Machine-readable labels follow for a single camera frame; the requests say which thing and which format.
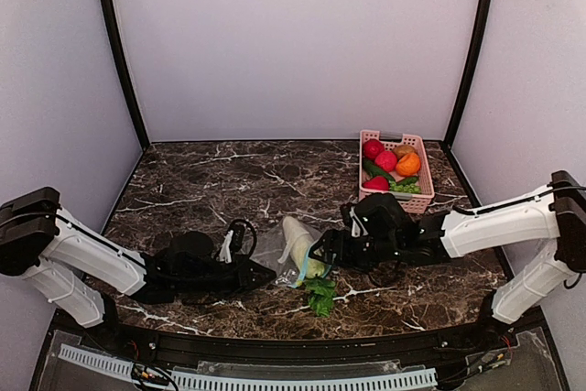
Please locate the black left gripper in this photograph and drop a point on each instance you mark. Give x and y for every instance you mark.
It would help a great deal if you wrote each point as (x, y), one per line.
(239, 277)

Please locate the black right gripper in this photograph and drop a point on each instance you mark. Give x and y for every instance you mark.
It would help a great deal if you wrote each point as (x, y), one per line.
(341, 249)

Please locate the clear zip top bag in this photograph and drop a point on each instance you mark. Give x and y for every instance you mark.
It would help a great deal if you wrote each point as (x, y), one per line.
(270, 246)

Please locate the green leafy lettuce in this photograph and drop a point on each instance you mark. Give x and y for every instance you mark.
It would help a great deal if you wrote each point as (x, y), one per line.
(321, 295)

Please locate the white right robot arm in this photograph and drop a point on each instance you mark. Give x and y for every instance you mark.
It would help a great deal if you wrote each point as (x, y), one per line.
(379, 230)

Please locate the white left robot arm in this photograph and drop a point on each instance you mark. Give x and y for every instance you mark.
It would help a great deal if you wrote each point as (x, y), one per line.
(44, 244)

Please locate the red strawberry toy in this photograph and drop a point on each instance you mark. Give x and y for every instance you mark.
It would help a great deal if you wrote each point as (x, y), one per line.
(377, 183)

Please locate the green cucumber toy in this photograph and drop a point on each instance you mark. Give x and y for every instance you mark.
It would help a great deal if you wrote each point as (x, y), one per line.
(372, 170)

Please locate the green grapes toy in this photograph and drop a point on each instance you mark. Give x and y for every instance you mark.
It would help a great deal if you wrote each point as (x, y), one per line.
(406, 185)

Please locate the red apple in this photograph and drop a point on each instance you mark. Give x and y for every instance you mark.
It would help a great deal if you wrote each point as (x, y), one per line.
(386, 161)

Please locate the pink plastic basket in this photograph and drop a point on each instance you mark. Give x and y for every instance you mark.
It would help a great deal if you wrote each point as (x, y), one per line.
(411, 203)

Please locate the orange tangerine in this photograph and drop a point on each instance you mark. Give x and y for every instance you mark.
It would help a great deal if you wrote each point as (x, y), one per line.
(409, 165)

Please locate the brown potato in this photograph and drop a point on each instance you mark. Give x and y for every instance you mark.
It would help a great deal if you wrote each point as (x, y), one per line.
(403, 150)

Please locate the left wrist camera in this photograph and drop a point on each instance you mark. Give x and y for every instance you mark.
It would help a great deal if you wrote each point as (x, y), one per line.
(233, 241)

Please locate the grey slotted cable duct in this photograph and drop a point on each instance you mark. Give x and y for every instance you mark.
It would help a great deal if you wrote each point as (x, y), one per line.
(223, 376)

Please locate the black front frame rail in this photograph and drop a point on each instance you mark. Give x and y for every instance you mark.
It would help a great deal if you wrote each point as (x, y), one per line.
(280, 327)

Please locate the black right frame post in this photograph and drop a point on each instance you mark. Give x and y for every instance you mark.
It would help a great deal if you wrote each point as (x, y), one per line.
(469, 68)

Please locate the black frame post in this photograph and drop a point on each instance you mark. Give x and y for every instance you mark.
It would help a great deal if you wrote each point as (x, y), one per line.
(123, 72)
(469, 68)

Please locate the black left frame post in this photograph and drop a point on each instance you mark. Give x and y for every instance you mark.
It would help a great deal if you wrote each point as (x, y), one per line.
(123, 72)

